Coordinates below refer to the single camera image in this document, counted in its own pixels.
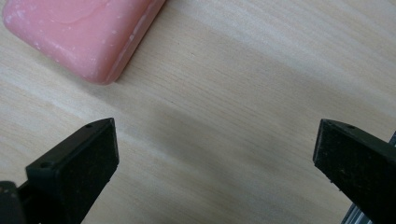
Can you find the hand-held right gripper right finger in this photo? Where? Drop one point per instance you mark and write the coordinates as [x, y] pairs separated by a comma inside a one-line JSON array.
[[358, 168]]

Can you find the pink soap bar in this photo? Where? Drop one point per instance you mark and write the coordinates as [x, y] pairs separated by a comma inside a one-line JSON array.
[[77, 34]]

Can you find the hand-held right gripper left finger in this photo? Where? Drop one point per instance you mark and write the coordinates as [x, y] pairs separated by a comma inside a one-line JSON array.
[[77, 174]]

